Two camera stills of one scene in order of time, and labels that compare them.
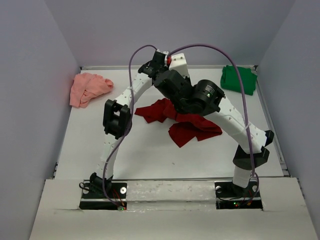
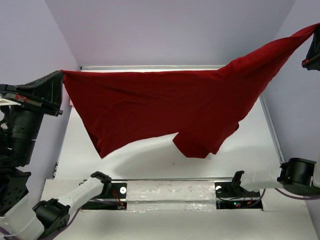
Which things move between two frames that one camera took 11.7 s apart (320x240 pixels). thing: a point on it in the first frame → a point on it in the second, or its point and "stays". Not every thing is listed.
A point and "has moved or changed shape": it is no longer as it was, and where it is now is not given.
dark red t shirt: [183, 128] has moved or changed shape
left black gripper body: [162, 69] → [29, 100]
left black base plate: [117, 200] stays
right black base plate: [230, 196] stays
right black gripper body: [179, 107] → [314, 62]
